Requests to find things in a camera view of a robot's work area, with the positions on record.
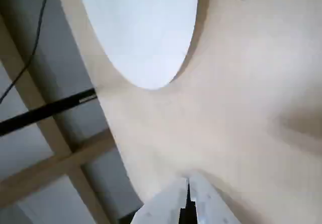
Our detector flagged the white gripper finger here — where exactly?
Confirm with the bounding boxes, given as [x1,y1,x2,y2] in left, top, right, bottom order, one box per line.
[132,176,189,224]
[189,175,242,224]

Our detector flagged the white paper plate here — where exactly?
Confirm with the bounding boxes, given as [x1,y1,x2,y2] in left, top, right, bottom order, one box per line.
[76,0,200,90]

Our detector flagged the wooden frame beams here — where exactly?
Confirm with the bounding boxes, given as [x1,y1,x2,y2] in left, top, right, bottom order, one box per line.
[0,14,118,224]

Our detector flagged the thin black power cable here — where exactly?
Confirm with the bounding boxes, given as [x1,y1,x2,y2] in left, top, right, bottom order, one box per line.
[0,0,53,103]

